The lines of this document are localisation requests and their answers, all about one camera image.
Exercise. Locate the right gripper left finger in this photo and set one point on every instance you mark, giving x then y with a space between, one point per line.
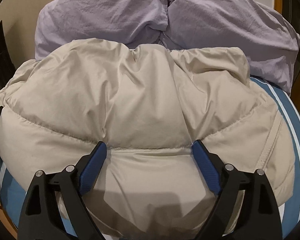
53 207

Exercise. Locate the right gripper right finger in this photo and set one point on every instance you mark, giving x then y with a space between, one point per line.
245 207

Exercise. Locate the beige puffer jacket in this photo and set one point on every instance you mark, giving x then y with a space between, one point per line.
148 105

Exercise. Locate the right lavender pillow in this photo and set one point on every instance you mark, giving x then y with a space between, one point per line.
268 40

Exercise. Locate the lavender pillow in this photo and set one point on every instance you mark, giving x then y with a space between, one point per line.
268 40
130 22

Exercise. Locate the left lavender pillow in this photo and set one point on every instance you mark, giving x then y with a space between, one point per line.
130 22

